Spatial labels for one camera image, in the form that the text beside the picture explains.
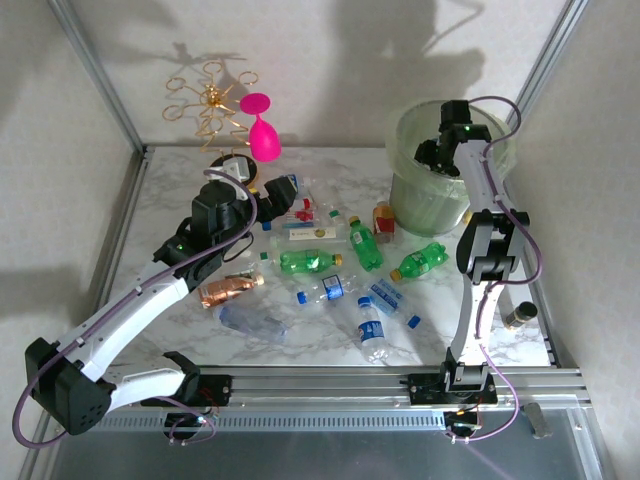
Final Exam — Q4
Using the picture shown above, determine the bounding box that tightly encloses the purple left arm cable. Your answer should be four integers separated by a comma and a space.
12, 168, 260, 447

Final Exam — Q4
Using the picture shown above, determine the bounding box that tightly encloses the slotted grey cable duct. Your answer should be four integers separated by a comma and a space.
92, 409, 447, 432

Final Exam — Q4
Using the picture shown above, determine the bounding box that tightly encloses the aluminium frame post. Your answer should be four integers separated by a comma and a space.
499, 0, 591, 141
47, 0, 149, 154

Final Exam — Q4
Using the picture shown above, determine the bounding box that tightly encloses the green bottle yellow cap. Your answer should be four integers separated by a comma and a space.
347, 215, 385, 273
278, 248, 345, 276
389, 242, 450, 284

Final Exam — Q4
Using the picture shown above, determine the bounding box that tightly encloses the mesh bin with green bag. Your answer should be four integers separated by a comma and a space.
384, 98, 516, 237

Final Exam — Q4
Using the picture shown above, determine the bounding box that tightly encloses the gold wire glass rack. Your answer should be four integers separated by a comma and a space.
160, 58, 261, 197

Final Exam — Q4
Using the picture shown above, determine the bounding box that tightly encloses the red yellow label bottle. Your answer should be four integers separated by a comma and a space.
372, 200, 397, 245

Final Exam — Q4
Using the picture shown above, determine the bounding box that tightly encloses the clear bottle small green label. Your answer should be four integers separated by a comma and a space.
308, 179, 347, 229

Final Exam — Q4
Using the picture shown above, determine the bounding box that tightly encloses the soda water bottle blue cap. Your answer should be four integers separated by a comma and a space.
367, 278, 422, 330

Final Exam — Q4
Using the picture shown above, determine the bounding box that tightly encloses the pale blue tinted clear bottle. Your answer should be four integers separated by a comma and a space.
212, 304, 292, 345

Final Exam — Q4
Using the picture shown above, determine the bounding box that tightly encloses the crushed clear bottle blue cap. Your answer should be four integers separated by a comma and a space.
295, 273, 360, 306

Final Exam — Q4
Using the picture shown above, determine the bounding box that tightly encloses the pink plastic wine glass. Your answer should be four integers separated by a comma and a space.
238, 92, 283, 164

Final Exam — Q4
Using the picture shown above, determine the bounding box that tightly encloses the clear water bottle blue cap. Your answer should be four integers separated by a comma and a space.
355, 295, 391, 364

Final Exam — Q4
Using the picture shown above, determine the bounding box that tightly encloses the aluminium mounting rail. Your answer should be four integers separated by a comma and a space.
114, 364, 586, 412

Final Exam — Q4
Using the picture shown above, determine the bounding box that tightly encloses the small black connector board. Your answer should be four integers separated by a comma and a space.
164, 410, 219, 431
446, 410, 482, 434

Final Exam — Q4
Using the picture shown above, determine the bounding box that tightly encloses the clear bottle cream paper label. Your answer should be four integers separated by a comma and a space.
269, 225, 350, 249

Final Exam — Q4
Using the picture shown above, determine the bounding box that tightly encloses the dark brown gold-band bottle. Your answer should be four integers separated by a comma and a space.
503, 301, 539, 331

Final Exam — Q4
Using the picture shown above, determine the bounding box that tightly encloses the copper coloured shiny bottle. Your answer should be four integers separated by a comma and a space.
197, 272, 266, 311

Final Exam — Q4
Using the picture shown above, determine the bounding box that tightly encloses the aluminium table side rail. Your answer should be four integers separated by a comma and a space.
529, 284, 559, 369
87, 144, 154, 346

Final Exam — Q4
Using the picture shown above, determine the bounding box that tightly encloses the grey metal latch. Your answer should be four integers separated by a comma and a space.
522, 402, 551, 441

